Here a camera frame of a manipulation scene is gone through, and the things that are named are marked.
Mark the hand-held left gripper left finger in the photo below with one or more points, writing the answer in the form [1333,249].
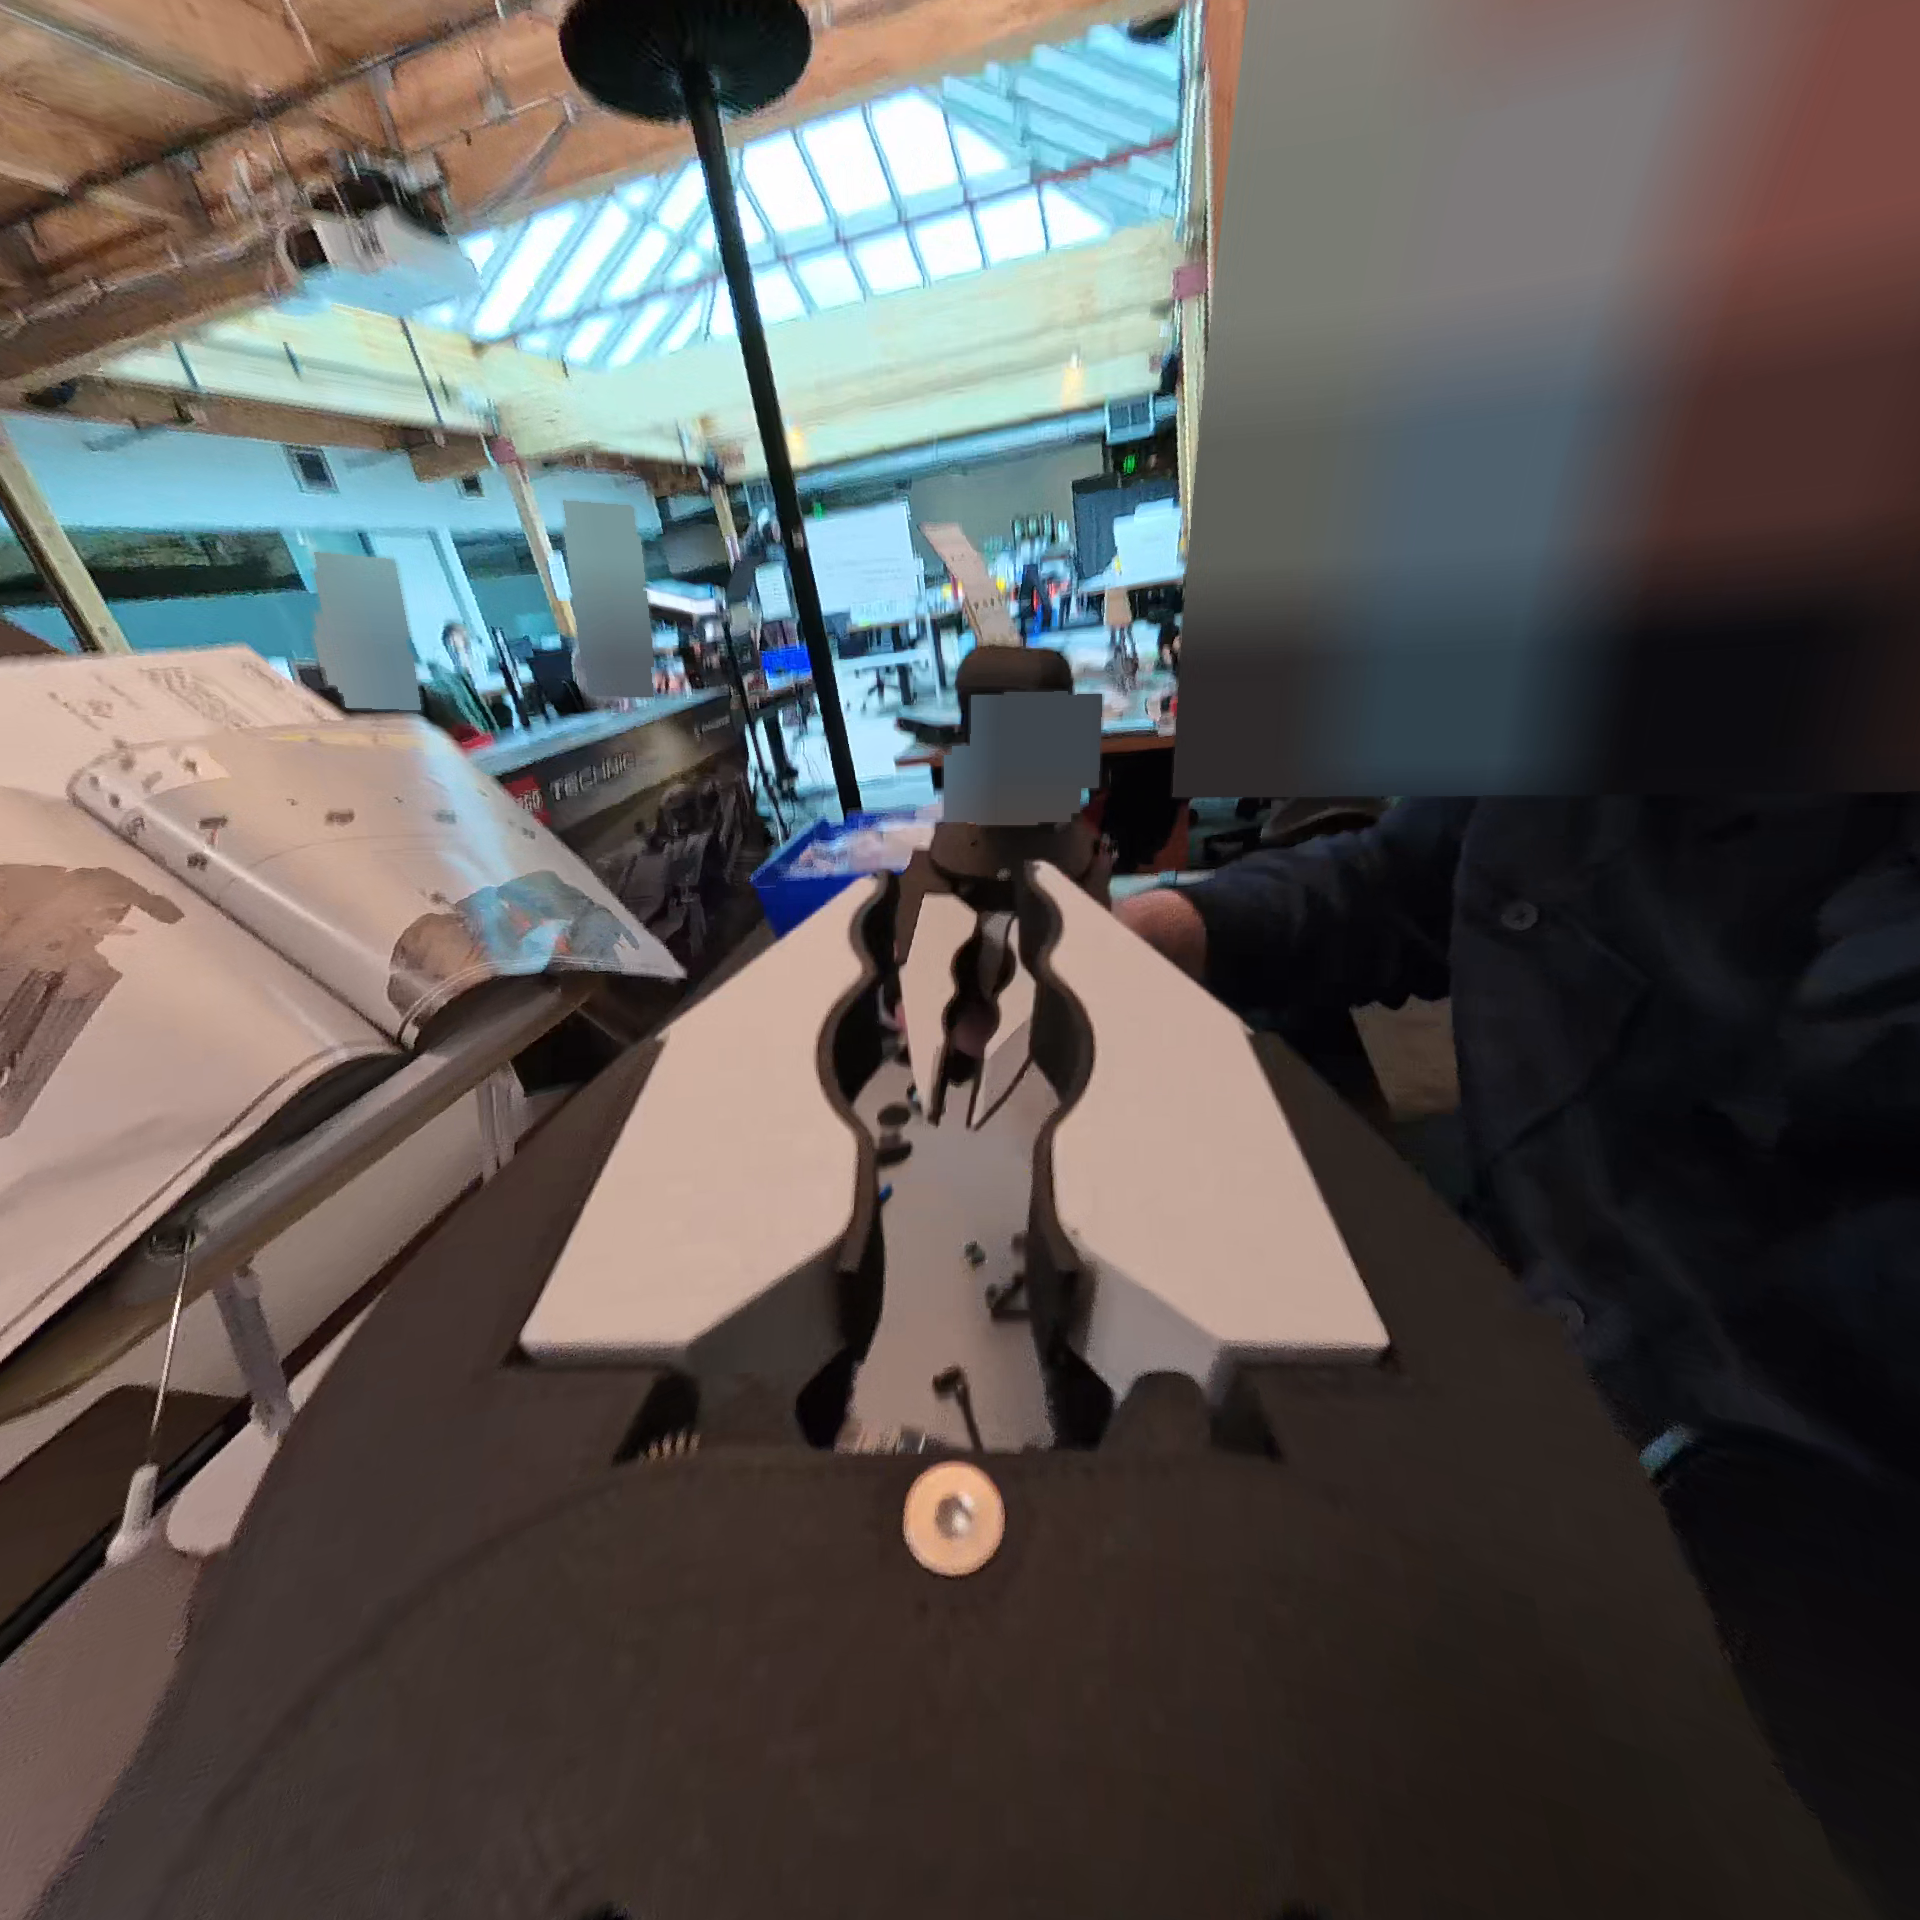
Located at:
[704,1201]

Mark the person's right forearm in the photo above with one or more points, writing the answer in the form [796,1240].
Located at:
[1319,931]

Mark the whiteboard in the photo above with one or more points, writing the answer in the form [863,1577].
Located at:
[863,562]

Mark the large printed task sheet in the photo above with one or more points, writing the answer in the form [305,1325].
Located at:
[119,697]

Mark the black ribbed round pole head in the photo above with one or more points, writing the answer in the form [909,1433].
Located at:
[674,44]

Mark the dark lego set box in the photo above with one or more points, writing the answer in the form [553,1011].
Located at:
[660,809]

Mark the person's right hand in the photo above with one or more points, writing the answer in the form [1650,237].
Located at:
[1171,931]

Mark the cluttered background workbench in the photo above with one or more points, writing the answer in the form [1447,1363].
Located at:
[1050,586]

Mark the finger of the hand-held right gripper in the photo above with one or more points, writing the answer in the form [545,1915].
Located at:
[1008,1073]
[922,975]

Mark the thick lego instruction booklet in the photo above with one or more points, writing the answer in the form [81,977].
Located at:
[224,975]

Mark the scattered loose lego pieces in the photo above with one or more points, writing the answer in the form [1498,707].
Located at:
[949,1377]

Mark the white ceiling box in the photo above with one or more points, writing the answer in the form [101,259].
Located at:
[381,253]

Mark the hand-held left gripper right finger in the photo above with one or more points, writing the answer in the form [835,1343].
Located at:
[1213,1201]

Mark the black stand pole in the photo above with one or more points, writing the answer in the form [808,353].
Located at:
[763,405]

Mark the blue plastic bin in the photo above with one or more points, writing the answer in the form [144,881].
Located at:
[796,900]

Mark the person's dark clothing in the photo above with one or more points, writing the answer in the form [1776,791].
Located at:
[1650,1124]

